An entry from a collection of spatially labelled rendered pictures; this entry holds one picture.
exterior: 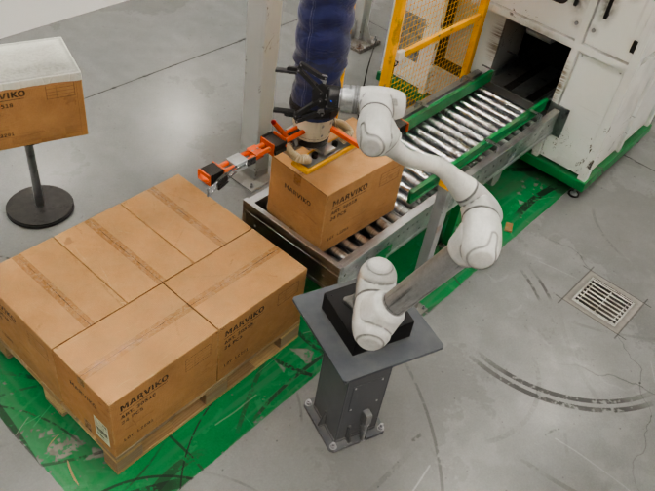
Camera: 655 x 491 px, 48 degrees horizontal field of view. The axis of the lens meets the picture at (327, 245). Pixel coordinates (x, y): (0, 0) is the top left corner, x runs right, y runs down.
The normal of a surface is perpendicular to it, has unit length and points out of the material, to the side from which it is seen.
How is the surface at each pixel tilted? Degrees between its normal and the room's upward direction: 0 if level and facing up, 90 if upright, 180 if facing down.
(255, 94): 88
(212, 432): 0
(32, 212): 0
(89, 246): 0
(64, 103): 90
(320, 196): 90
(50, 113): 90
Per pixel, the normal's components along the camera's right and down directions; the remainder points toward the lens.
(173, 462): 0.12, -0.72
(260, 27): -0.66, 0.44
